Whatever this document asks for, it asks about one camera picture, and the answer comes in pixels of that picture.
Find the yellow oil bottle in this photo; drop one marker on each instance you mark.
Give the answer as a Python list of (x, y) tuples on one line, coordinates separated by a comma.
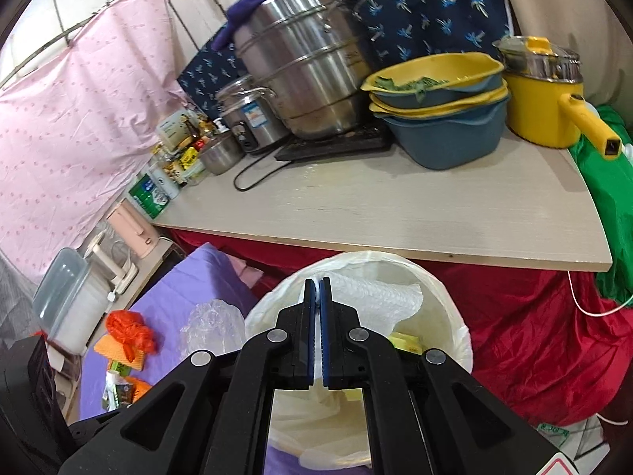
[(205, 130)]

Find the small steel pot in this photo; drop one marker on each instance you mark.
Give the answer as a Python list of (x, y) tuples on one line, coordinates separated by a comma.
[(222, 156)]

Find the red plastic bag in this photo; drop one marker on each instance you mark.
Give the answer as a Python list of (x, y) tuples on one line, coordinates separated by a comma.
[(131, 334)]

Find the clear plastic bag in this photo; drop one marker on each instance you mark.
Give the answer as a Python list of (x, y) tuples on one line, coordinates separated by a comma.
[(212, 329)]

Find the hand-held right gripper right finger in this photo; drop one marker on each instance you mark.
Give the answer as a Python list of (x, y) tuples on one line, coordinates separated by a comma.
[(326, 326)]

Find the red cloth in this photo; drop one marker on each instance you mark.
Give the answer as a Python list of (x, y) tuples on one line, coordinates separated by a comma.
[(524, 336)]

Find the yellow-green plastic bag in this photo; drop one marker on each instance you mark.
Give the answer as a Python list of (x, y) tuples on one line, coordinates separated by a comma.
[(405, 344)]

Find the soy sauce bottle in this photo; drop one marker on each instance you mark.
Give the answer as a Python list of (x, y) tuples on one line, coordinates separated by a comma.
[(193, 131)]

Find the black induction cooktop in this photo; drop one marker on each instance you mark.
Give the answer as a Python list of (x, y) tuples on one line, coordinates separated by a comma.
[(336, 146)]

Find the pink dotted sheet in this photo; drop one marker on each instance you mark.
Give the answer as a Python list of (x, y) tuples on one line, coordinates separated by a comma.
[(64, 123)]

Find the steel rice cooker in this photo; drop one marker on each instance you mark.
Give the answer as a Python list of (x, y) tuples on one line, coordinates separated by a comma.
[(252, 118)]

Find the white electric kettle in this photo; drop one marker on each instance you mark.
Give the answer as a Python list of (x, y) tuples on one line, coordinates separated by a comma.
[(111, 267)]

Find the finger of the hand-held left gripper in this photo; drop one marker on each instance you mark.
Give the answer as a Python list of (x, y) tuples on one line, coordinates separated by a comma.
[(94, 430)]

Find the white bottle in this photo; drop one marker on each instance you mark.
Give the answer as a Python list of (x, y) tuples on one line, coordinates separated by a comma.
[(165, 182)]

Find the purple tablecloth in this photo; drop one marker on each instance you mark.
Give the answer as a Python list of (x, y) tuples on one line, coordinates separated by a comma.
[(168, 307)]

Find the purple cloth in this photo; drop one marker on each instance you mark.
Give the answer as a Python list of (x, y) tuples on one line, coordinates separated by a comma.
[(242, 15)]

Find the yellow and blue basin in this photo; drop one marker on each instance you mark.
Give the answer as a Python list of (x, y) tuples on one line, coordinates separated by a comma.
[(465, 72), (445, 106), (445, 141)]

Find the green tin can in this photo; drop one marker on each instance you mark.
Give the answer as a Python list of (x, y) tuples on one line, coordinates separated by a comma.
[(148, 195)]

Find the yellow waffle sponge cloth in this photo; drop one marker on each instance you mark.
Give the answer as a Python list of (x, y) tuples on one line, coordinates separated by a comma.
[(116, 351)]

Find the white power plug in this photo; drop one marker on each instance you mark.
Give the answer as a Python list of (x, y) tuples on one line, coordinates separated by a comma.
[(112, 297)]

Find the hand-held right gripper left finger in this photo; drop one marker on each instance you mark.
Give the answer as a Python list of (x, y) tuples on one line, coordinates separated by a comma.
[(310, 326)]

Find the white paper towel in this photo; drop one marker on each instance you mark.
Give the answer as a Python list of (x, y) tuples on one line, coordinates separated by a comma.
[(376, 302)]

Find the yellow seasoning packet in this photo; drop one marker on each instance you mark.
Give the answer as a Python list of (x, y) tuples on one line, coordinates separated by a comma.
[(189, 159)]

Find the green vegetable leaves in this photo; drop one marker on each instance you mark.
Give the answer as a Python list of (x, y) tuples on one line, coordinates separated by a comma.
[(410, 84)]

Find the pink electric kettle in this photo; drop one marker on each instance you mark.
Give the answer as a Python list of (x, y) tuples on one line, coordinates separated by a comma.
[(133, 230)]

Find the clear food container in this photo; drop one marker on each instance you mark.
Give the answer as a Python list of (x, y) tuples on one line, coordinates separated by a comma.
[(195, 175)]

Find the green plastic bag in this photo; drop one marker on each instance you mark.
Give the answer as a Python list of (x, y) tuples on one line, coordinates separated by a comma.
[(608, 188)]

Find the white dish box grey lid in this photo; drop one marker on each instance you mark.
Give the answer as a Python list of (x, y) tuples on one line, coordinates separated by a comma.
[(69, 302)]

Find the navy floral cloth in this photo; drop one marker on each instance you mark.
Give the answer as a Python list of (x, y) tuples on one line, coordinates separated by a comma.
[(435, 5)]

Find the white-lined trash bin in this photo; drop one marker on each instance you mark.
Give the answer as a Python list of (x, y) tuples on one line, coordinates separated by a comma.
[(445, 316)]

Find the green drink carton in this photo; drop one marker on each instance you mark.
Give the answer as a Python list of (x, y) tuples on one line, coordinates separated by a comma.
[(116, 388)]

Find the large steel steamer pot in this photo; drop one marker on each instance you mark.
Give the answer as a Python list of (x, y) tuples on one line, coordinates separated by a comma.
[(306, 69)]

